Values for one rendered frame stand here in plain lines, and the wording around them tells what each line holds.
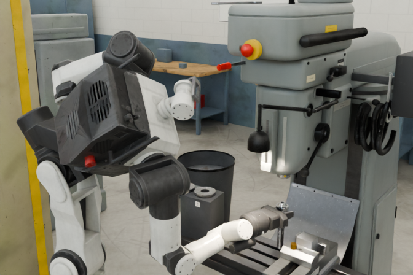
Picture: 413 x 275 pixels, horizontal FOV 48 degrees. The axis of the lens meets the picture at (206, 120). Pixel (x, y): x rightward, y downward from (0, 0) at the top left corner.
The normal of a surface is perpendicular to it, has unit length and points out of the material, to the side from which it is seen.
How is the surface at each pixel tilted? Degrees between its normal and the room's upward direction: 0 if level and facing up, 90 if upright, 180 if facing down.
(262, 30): 90
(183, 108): 118
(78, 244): 90
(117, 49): 61
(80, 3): 90
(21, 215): 90
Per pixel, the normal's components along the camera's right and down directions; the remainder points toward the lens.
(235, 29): -0.70, 0.18
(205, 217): -0.50, 0.22
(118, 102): 0.82, -0.43
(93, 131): -0.56, -0.22
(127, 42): -0.29, -0.25
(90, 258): 0.92, -0.07
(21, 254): 0.78, 0.16
